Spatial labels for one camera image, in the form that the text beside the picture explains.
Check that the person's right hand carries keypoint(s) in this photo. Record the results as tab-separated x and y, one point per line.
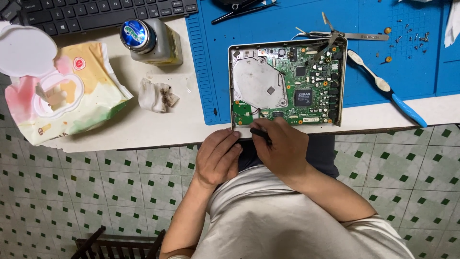
287	151

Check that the person's left hand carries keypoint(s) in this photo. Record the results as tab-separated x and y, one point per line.
215	158

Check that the black hand tool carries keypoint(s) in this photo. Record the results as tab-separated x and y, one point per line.
264	137

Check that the person's dark trousers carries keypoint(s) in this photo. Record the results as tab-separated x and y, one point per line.
323	154

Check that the green circuit board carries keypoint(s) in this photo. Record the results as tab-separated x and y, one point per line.
309	82

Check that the person's white shirt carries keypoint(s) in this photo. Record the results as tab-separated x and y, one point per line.
287	223

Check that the silver metal drive cover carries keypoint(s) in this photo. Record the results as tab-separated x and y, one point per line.
257	81

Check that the open silver device case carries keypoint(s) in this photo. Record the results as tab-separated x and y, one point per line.
342	90

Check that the dirty crumpled white tissue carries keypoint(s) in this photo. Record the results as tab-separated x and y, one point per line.
154	95

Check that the white and blue toothbrush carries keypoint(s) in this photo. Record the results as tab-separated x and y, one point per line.
386	88

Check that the blue silicone work mat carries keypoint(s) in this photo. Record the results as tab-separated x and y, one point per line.
230	32

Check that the glass bottle with blue cap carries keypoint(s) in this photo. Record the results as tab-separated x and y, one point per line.
158	43

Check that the dark wooden rack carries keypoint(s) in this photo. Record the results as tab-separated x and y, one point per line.
115	244

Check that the small brass nut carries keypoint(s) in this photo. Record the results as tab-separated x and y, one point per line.
387	30
388	59

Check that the silver metal tweezers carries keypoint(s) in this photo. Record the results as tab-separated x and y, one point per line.
366	36

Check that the pastel wet wipes packet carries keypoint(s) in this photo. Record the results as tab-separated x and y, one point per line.
86	93

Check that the black tweezers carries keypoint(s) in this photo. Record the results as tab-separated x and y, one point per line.
239	10

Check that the scattered small screws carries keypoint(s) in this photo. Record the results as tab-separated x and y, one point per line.
417	37

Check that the black computer keyboard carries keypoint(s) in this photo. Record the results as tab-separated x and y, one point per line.
90	14

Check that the white cloth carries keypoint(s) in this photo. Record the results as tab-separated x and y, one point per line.
452	25

